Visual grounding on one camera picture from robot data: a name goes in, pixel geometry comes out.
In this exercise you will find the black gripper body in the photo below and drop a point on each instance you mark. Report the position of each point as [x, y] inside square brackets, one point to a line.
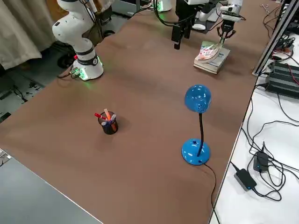
[228, 25]
[185, 11]

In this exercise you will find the colourful fruit cover book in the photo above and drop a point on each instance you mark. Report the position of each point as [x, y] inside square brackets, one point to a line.
[208, 52]

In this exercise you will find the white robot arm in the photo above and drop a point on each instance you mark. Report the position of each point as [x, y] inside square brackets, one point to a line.
[236, 3]
[70, 30]

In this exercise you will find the white and blue book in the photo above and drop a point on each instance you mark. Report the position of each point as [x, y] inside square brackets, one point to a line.
[216, 64]

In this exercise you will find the white computer mouse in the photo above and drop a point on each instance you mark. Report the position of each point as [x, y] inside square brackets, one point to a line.
[200, 26]

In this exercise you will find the blue desk lamp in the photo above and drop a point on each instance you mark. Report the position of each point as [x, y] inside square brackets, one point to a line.
[198, 98]

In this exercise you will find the black finned power unit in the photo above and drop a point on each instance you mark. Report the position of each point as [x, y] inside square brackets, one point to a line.
[283, 78]

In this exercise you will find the red capped pen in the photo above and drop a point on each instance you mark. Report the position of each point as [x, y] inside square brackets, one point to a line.
[99, 115]

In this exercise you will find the black mesh pen holder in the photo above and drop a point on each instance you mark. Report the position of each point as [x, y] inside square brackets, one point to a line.
[111, 127]

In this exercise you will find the black power adapter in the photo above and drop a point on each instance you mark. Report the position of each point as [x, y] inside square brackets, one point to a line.
[261, 161]
[245, 179]

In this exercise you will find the beige curtain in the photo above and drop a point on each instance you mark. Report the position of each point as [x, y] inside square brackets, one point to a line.
[21, 30]

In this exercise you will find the aluminium frame post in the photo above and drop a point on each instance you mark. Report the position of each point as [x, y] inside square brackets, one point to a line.
[271, 37]

